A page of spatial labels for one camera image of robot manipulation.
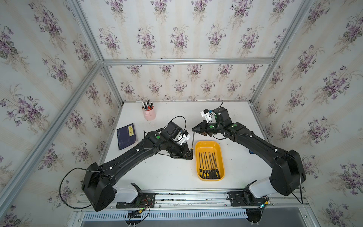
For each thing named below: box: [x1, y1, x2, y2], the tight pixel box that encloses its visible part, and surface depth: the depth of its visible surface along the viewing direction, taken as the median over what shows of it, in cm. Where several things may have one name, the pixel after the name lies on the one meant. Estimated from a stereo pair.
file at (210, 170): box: [207, 151, 212, 180], surface depth 84 cm
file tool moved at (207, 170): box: [205, 152, 210, 180], surface depth 83 cm
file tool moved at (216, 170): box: [213, 149, 220, 180], surface depth 82 cm
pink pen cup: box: [141, 106, 156, 121], surface depth 106 cm
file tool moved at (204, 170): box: [202, 151, 207, 180], surface depth 83 cm
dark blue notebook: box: [116, 122, 137, 151], surface depth 102 cm
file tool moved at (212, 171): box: [208, 151, 215, 180], surface depth 83 cm
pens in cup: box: [141, 99, 155, 112], surface depth 106 cm
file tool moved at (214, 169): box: [211, 152, 217, 180], surface depth 83 cm
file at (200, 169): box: [198, 151, 203, 179], surface depth 84 cm
